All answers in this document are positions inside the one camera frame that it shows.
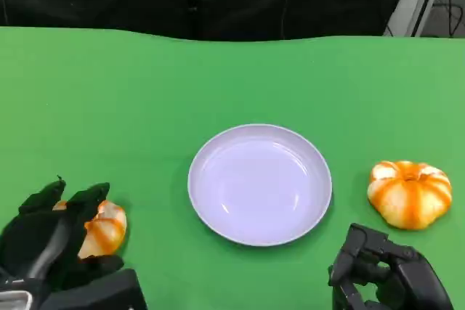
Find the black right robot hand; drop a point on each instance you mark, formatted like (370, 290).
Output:
(403, 273)

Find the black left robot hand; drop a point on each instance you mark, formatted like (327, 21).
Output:
(32, 241)

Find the orange white toy bread roll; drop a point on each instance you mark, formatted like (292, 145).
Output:
(410, 197)
(107, 230)

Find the lilac plate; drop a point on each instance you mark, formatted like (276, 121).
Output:
(259, 186)

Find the green table cloth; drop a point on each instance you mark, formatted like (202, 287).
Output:
(145, 99)

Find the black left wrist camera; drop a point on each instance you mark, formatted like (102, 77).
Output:
(101, 293)

